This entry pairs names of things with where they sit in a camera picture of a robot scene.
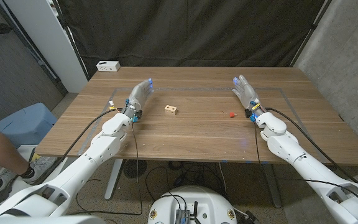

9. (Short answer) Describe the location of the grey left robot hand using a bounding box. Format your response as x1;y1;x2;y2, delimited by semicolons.
122;78;154;123

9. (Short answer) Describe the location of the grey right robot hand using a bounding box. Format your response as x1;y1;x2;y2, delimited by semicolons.
232;74;266;121

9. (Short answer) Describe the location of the white power strip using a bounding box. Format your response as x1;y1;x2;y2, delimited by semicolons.
96;60;121;72

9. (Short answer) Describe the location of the large wooden panel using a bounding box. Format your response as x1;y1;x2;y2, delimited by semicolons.
78;87;329;164

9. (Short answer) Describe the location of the round black fan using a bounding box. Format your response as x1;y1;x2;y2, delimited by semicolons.
122;159;147;179

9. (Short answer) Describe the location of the black backdrop curtain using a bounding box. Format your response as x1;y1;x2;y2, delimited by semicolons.
56;0;332;78

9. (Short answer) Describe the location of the white table leg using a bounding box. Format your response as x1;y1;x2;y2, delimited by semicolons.
104;159;124;200

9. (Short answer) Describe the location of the black backdrop stand pole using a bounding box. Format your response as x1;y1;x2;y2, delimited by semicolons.
52;0;90;80
289;0;334;68

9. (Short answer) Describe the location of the grey table leg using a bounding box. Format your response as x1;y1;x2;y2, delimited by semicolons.
262;163;283;208

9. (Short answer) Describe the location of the blue plastic bin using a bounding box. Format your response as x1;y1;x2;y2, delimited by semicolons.
0;103;58;149

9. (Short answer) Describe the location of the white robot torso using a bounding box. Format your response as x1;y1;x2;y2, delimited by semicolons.
147;185;238;224

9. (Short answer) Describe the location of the white sneaker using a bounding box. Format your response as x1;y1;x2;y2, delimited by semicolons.
20;155;57;183

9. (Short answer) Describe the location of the grey electronics box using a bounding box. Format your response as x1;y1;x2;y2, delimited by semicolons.
175;208;191;224

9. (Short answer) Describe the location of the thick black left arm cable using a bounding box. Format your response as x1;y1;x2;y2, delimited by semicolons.
34;107;124;186

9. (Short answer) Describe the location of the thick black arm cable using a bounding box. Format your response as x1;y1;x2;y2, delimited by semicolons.
34;107;124;186
264;107;358;185

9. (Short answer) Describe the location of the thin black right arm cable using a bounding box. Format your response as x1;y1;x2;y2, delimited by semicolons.
253;121;358;215

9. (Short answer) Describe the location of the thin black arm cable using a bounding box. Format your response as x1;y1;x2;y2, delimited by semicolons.
253;121;358;215
73;123;144;216

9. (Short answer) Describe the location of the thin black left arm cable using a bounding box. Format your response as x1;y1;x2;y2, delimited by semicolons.
73;123;144;216

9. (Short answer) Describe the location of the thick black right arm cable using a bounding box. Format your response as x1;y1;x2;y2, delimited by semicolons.
264;107;358;185

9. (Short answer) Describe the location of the white floor cable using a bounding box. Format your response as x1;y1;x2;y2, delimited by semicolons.
218;162;228;195

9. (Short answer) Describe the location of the black floor cable bundle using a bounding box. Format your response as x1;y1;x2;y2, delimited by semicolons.
144;160;229;200

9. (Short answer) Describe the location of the black door handle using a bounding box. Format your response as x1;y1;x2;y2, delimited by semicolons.
0;22;13;35

